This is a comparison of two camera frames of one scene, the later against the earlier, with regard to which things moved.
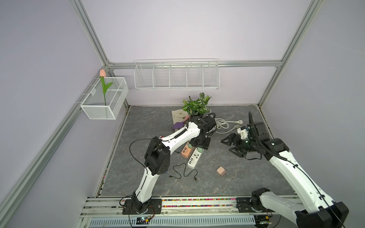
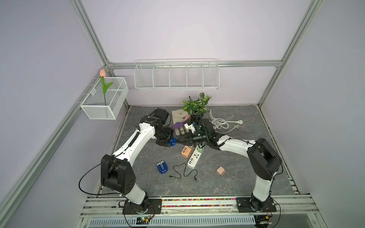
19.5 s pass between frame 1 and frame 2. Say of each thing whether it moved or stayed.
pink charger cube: stayed
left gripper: moved
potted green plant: stayed
